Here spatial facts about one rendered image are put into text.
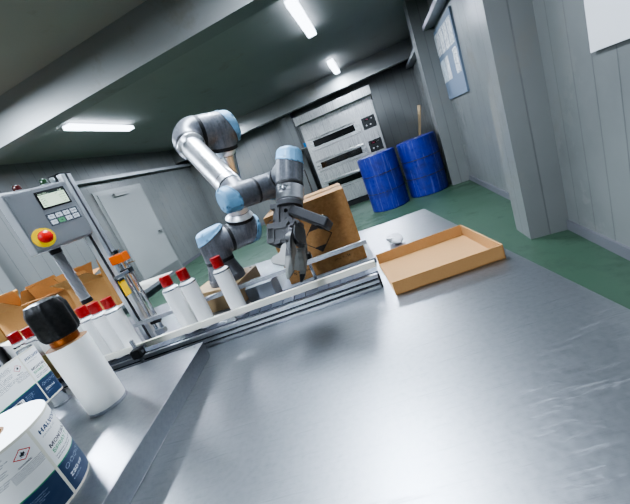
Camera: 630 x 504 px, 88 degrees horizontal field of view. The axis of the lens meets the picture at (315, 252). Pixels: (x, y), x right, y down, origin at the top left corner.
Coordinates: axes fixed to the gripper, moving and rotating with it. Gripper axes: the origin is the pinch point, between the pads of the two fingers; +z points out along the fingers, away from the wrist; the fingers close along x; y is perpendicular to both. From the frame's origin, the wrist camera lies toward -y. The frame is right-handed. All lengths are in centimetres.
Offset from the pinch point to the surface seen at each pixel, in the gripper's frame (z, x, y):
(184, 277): -2.7, -2.9, 39.6
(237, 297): 3.6, -10.8, 25.6
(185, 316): 9.0, -7.6, 42.8
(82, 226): -21, 6, 76
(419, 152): -249, -437, -19
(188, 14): -226, -88, 132
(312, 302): 5.9, -16.8, 3.0
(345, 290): 2.6, -19.0, -6.8
